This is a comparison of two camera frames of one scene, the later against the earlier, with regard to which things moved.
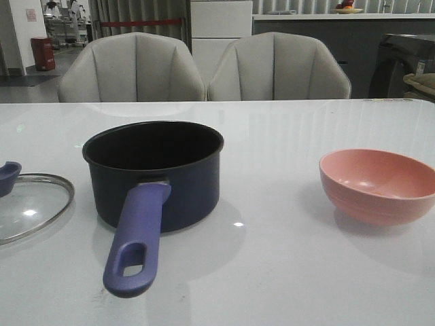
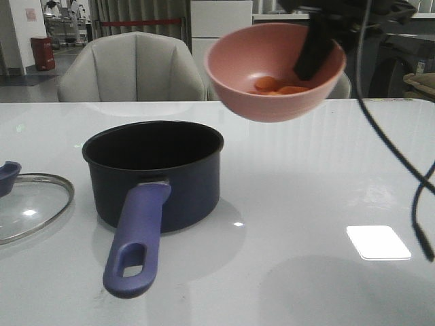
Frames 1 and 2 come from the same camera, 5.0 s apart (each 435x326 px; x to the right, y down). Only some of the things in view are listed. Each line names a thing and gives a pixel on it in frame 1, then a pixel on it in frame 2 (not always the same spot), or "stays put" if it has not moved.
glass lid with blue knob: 30,202 stays put
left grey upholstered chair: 133,66 stays put
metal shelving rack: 66,26 stays put
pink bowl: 376,187 to 251,67
